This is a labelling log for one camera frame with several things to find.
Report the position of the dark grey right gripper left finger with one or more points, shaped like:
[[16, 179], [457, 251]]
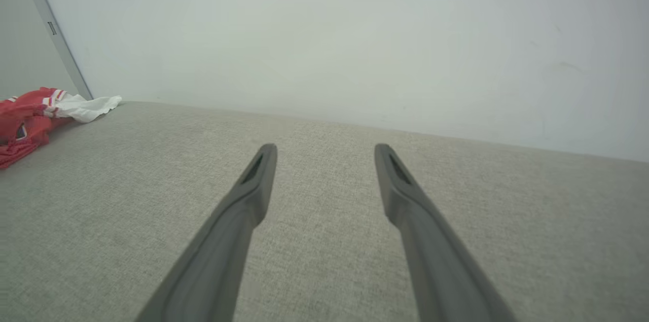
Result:
[[223, 256]]

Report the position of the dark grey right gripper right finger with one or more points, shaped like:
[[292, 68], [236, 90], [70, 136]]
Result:
[[436, 261]]

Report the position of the red basketball jersey number 23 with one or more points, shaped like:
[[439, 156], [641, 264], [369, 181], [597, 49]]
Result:
[[25, 114]]

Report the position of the grey metal frame bar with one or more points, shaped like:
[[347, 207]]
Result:
[[58, 40]]

